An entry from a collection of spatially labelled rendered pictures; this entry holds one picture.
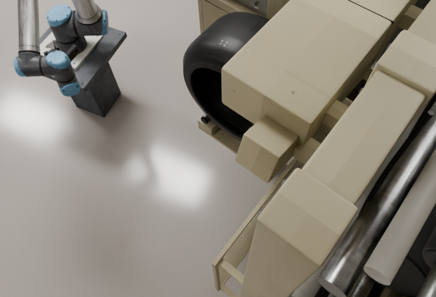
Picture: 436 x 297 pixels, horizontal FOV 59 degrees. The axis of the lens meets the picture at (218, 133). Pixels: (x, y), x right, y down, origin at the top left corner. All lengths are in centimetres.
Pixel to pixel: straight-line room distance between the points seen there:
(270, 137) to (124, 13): 299
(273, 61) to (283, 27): 11
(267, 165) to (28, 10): 141
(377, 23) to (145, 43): 261
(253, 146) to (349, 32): 38
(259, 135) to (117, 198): 198
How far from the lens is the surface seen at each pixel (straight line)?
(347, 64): 96
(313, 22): 103
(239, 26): 149
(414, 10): 122
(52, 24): 253
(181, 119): 295
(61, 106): 325
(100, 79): 286
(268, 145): 86
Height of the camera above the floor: 250
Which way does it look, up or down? 61 degrees down
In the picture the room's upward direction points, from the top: 2 degrees counter-clockwise
